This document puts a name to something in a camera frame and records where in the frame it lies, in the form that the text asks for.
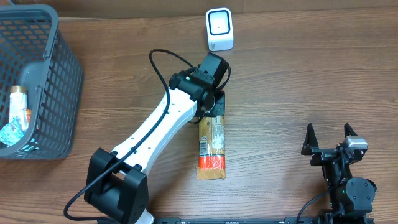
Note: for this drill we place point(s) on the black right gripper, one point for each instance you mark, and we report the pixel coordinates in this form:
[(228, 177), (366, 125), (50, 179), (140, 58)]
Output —
[(311, 145)]

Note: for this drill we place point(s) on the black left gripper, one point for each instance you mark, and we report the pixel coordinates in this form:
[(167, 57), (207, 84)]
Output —
[(220, 104)]

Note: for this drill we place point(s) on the orange long noodle packet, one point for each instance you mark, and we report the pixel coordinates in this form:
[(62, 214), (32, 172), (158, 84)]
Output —
[(211, 159)]

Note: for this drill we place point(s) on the white tube with gold cap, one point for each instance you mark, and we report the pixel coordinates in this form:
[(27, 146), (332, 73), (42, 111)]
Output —
[(18, 106)]

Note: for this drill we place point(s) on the teal snack packet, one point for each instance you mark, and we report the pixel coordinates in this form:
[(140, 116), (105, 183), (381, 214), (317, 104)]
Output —
[(12, 133)]

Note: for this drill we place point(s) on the small orange sachet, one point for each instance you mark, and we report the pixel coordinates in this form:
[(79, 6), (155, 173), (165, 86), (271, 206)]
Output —
[(28, 116)]

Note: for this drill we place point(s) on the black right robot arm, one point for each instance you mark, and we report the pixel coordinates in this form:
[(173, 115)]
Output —
[(350, 197)]

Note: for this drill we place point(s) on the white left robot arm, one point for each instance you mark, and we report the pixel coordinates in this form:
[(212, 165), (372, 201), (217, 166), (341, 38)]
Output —
[(116, 184)]

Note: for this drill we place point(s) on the white barcode scanner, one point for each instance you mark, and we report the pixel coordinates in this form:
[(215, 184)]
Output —
[(219, 29)]

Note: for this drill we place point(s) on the brown cardboard backdrop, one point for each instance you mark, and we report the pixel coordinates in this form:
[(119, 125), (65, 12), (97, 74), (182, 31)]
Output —
[(116, 9)]

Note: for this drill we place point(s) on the grey plastic shopping basket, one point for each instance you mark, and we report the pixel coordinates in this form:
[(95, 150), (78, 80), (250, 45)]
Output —
[(35, 55)]

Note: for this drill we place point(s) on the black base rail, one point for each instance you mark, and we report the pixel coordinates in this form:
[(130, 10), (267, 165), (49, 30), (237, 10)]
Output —
[(286, 220)]

